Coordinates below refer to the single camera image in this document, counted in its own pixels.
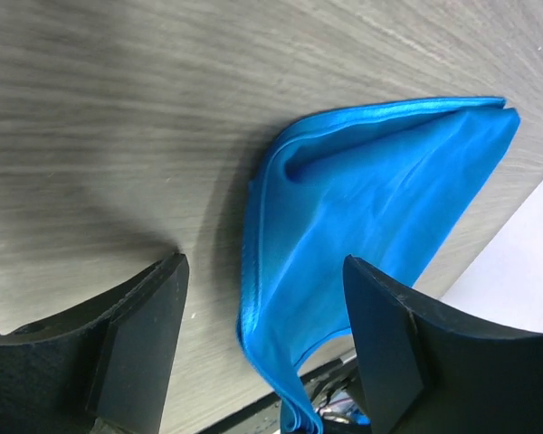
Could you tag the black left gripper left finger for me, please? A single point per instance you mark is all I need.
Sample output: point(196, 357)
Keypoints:
point(105, 363)

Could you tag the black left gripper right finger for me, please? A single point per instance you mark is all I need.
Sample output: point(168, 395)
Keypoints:
point(426, 367)

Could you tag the blue cloth napkin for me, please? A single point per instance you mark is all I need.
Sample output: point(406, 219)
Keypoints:
point(383, 182)

